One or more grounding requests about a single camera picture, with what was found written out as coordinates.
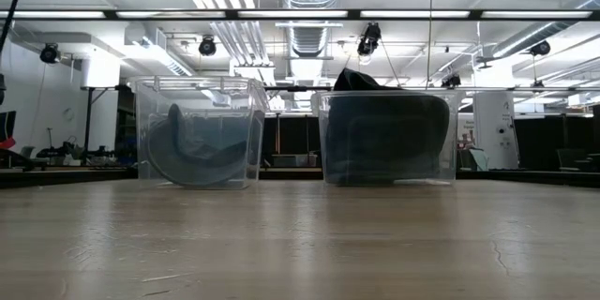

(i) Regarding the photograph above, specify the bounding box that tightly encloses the silver ventilation duct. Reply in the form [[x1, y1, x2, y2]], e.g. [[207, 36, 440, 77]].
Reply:
[[278, 0, 346, 58]]

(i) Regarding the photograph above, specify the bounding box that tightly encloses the black ceiling spotlight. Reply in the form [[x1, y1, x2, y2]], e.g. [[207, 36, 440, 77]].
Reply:
[[197, 34, 218, 57], [356, 22, 383, 57], [440, 72, 463, 89], [38, 42, 62, 65], [529, 39, 552, 57]]

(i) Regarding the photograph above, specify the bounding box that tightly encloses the black horizontal rail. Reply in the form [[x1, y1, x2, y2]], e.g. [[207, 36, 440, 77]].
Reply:
[[262, 85, 600, 93]]

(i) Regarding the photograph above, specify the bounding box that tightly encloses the white round pillar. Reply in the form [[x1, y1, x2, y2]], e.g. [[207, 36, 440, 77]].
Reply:
[[472, 91, 520, 171]]

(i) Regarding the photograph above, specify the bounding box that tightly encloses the black overhead light bar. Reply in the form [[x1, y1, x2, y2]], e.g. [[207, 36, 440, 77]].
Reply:
[[0, 7, 600, 23]]

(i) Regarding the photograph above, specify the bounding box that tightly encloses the grey low box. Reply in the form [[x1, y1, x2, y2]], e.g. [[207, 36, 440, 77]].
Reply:
[[270, 153, 319, 169]]

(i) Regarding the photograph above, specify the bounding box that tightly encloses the black metal stand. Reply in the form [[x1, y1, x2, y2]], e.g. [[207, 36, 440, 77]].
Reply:
[[82, 85, 121, 166]]

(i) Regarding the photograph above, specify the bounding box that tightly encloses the thin hanging cable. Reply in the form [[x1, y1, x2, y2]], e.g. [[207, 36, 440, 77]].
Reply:
[[427, 0, 435, 90]]

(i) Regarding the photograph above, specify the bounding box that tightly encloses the clear plastic storage bin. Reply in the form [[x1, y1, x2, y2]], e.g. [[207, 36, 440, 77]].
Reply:
[[127, 75, 269, 191], [311, 89, 460, 187]]

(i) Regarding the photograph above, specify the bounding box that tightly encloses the blue denim cap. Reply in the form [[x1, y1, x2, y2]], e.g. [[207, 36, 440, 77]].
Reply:
[[322, 93, 452, 185], [146, 101, 266, 188]]

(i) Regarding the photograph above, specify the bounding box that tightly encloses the thick black cable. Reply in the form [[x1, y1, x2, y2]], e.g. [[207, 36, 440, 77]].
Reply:
[[0, 0, 31, 55]]

